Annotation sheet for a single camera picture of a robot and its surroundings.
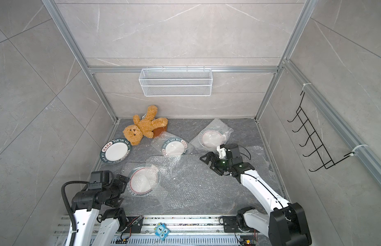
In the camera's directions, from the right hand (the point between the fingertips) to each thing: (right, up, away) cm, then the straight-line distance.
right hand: (206, 162), depth 81 cm
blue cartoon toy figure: (-22, -30, -10) cm, 39 cm away
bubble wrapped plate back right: (+9, +15, +26) cm, 31 cm away
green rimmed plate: (-60, +4, +21) cm, 64 cm away
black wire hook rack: (+48, +9, -16) cm, 51 cm away
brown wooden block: (-33, +17, +27) cm, 46 cm away
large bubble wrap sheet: (-10, -13, +6) cm, 18 cm away
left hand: (-39, -10, -5) cm, 41 cm away
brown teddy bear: (-47, +15, +20) cm, 53 cm away
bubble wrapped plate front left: (-36, -11, +5) cm, 38 cm away
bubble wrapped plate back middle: (-24, +8, +23) cm, 33 cm away
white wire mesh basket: (-21, +49, +20) cm, 57 cm away
